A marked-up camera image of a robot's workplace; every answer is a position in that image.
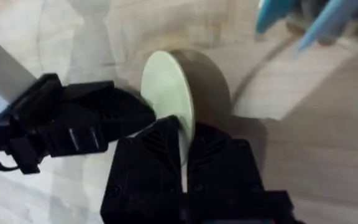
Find grey cable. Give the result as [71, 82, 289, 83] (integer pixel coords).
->
[232, 37, 295, 102]

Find pale green plate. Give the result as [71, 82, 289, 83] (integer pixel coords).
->
[140, 50, 196, 191]

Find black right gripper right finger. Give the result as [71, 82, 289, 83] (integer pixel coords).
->
[186, 123, 265, 196]

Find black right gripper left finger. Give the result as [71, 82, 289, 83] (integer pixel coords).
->
[101, 115, 183, 203]

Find blue handled tool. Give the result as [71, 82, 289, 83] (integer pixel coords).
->
[255, 0, 358, 52]

